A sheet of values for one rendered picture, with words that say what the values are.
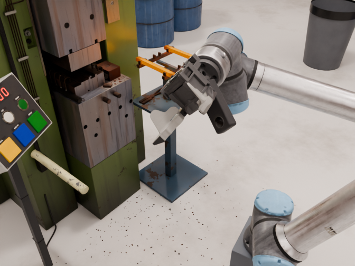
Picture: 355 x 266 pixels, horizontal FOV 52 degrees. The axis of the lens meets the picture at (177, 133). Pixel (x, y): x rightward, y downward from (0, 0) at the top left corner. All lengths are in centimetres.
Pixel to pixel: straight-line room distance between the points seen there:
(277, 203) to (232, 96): 65
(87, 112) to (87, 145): 21
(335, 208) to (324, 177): 177
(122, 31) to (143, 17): 234
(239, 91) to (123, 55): 149
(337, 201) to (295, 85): 38
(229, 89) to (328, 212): 54
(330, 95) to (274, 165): 189
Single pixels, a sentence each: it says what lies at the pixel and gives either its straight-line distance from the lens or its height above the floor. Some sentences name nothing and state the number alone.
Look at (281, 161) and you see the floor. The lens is 302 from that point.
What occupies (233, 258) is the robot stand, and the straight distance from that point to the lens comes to 168.
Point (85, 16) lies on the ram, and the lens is 191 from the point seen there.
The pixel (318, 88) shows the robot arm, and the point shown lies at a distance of 112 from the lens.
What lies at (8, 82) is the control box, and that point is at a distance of 170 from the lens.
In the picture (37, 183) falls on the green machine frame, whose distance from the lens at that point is 231.
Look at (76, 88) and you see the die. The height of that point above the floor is 97.
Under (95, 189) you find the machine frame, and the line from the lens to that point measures 234.
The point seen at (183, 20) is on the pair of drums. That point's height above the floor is 16.
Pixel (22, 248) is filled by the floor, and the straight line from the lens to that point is 255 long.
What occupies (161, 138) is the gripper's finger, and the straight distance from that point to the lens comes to 74.
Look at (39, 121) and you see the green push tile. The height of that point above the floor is 100.
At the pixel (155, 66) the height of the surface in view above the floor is 97.
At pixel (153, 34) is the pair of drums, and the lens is 468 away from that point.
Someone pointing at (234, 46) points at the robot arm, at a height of 158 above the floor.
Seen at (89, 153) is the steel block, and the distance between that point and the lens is 215.
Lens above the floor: 193
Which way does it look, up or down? 37 degrees down
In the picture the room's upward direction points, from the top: straight up
